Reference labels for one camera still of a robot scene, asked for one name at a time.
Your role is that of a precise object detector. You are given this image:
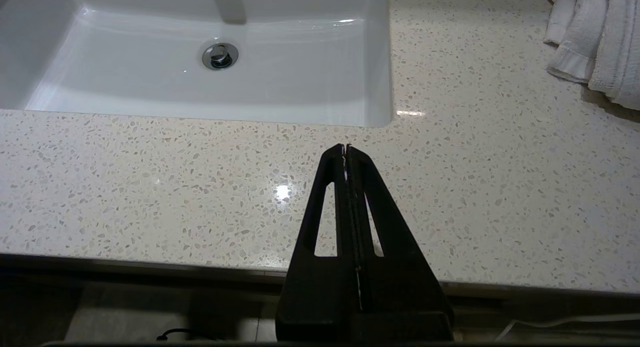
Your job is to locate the white cable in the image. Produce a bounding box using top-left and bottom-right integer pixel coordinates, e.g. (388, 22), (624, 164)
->
(495, 313), (640, 343)

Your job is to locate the white ceramic sink basin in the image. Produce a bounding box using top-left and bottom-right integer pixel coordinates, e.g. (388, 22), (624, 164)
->
(0, 0), (393, 129)

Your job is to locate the white towel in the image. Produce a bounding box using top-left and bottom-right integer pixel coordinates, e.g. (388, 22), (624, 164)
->
(542, 0), (640, 112)

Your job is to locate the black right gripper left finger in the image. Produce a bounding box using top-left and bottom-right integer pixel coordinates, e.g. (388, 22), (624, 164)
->
(276, 144), (363, 314)

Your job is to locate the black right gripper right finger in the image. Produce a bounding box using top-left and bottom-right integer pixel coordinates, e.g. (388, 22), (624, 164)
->
(348, 143), (452, 314)

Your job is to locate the thin black cable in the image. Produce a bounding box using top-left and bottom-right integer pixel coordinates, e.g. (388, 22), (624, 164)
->
(156, 328), (221, 342)

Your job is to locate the chrome drain stopper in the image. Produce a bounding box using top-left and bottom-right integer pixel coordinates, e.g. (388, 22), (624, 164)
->
(201, 42), (240, 71)

